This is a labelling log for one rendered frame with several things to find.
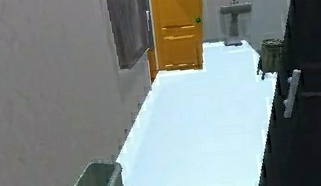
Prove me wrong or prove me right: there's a dark brown hanging towel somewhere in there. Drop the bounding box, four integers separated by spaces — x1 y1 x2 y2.
105 0 157 71

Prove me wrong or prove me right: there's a black door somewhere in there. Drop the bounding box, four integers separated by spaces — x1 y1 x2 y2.
234 0 321 186

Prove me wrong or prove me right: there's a woven brown basket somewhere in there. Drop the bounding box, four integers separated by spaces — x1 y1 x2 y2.
253 37 289 81

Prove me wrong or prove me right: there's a white door handle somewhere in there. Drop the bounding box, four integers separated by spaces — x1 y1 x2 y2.
278 68 307 120

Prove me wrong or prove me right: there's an orange wooden door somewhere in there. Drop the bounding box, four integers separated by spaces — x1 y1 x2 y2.
141 0 215 81

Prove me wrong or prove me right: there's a grey pedestal sink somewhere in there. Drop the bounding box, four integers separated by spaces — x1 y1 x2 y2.
218 0 258 48

